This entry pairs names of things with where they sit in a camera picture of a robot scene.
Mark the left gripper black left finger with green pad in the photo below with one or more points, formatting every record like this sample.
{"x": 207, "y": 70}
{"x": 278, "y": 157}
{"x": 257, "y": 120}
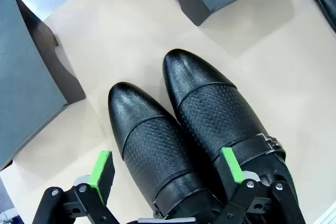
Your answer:
{"x": 102, "y": 176}

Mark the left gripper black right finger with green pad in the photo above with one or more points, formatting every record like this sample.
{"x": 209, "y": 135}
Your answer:
{"x": 233, "y": 169}

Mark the black textured buckle dress shoe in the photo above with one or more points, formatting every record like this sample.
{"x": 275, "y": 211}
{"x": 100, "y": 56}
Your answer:
{"x": 215, "y": 108}
{"x": 152, "y": 145}

